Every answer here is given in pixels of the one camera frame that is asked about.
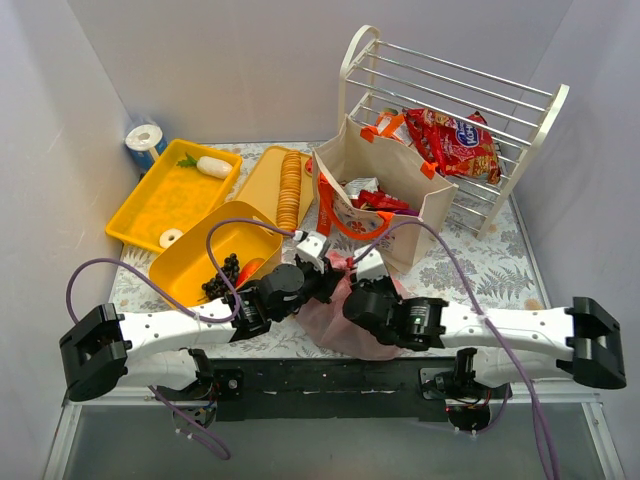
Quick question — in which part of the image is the pink plastic grocery bag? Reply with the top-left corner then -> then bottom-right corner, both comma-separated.
295,251 -> 403,361

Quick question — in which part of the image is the beige paper grocery bag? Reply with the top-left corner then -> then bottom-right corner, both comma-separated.
312,117 -> 458,273

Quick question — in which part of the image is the white red chips bag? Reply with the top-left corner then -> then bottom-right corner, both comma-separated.
343,177 -> 409,212

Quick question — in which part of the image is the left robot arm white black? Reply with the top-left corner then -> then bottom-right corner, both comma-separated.
59,259 -> 344,402

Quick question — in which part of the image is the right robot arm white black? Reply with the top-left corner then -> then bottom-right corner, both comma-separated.
343,277 -> 627,390

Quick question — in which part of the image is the orange carrot toy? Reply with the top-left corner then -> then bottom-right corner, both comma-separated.
235,258 -> 264,288

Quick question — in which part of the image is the row of round crackers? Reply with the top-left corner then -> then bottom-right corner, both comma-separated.
276,151 -> 302,232

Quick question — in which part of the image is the black grape bunch toy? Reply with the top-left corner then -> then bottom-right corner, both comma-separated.
201,253 -> 240,300

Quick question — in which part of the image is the yellow flat tray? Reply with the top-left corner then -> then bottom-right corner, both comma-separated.
234,146 -> 314,225

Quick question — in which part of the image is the yellow deep bin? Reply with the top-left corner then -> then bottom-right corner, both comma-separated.
148,200 -> 284,309

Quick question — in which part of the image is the white radish toy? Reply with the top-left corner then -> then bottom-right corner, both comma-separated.
176,154 -> 232,179

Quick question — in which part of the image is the yellow rectangular tray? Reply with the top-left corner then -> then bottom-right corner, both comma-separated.
105,139 -> 243,253

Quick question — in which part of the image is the red snack bag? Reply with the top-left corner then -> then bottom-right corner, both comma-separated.
403,108 -> 501,185

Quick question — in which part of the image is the orange snack packet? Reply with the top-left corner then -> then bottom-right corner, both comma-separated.
374,108 -> 406,144

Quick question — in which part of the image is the cream metal shelf rack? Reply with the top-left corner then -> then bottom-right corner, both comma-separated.
338,25 -> 570,238

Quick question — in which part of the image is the tissue roll blue pack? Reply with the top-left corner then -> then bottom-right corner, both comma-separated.
124,122 -> 168,172

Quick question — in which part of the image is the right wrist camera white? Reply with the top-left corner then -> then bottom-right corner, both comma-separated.
353,247 -> 389,282

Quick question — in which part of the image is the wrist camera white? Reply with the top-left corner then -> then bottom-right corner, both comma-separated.
293,230 -> 329,274
353,247 -> 389,282

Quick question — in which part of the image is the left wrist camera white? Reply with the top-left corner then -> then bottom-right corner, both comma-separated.
293,230 -> 329,274

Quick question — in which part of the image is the white ring slice toy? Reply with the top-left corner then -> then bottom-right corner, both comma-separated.
158,228 -> 183,249

